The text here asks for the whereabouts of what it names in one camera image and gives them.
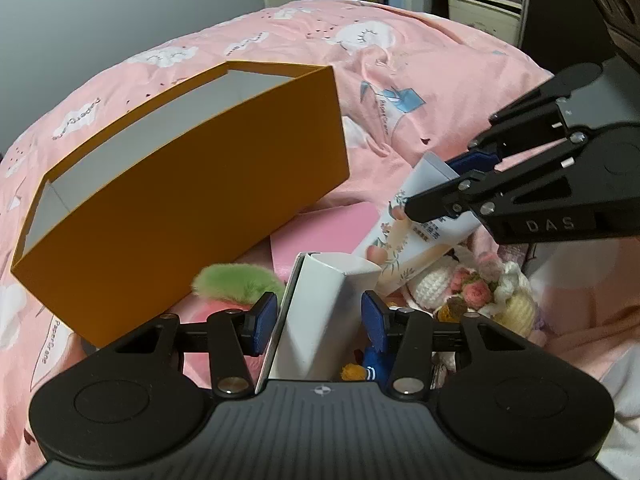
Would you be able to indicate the white rectangular box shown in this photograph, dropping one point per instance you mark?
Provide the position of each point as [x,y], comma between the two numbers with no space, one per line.
[319,317]

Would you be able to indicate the orange cardboard box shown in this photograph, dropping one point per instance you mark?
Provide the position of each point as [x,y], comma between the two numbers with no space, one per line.
[197,175]

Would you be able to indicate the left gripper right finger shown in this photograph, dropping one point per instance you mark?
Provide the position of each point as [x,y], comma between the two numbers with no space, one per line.
[406,332]

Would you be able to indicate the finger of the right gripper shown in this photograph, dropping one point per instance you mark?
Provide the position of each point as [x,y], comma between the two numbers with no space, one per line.
[480,194]
[532,121]

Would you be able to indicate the white storage bin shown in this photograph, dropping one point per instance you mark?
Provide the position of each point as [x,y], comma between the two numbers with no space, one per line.
[498,18]

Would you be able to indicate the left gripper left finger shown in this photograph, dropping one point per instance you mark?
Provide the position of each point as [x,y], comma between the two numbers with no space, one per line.
[232,335]

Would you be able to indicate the crocheted flower bouquet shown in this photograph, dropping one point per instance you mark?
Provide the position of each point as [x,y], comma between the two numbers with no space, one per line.
[460,283]

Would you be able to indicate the pink patterned duvet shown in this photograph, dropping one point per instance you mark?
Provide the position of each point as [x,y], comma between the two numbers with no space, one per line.
[409,83]

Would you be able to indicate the white cream tube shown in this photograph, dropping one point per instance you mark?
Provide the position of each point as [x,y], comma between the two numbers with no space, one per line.
[403,248]

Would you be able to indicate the green pink fluffy toy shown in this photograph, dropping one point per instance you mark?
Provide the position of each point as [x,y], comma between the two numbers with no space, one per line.
[231,286]

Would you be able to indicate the pink flat pouch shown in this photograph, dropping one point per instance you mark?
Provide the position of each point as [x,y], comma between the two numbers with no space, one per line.
[337,229]

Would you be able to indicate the blue yellow duck toy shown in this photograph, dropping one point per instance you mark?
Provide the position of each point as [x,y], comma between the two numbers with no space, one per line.
[369,365]

